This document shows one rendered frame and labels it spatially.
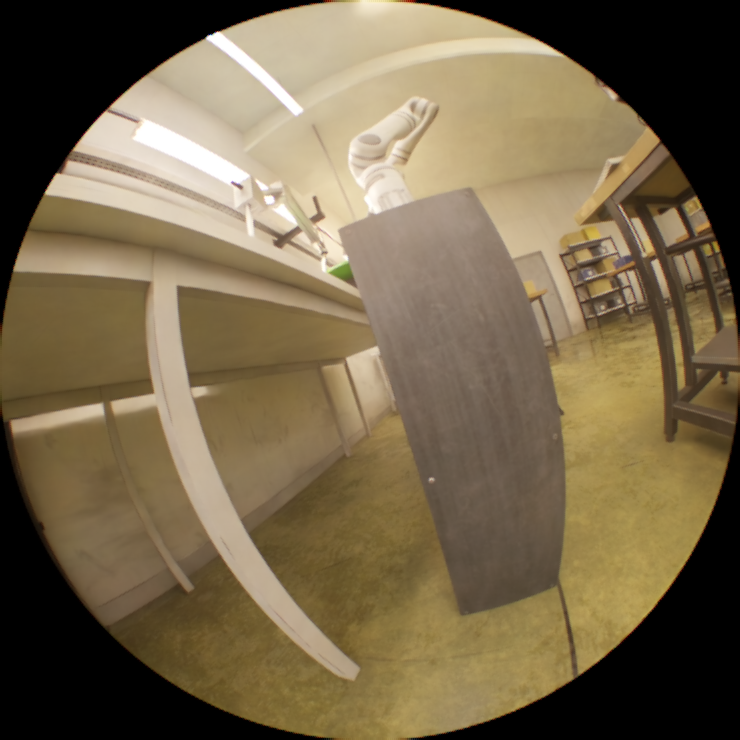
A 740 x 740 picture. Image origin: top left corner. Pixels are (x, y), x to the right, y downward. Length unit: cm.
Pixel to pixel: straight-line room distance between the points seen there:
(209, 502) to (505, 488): 42
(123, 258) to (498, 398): 55
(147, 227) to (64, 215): 13
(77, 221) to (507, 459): 67
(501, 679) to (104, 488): 131
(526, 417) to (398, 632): 58
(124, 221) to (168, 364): 20
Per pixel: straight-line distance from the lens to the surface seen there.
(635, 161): 99
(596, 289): 624
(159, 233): 40
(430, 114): 100
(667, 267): 121
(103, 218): 38
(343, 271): 100
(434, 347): 34
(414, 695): 63
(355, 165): 68
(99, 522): 123
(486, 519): 45
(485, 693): 61
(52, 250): 39
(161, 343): 34
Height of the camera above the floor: 60
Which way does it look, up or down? 2 degrees up
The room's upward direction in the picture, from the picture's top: 18 degrees counter-clockwise
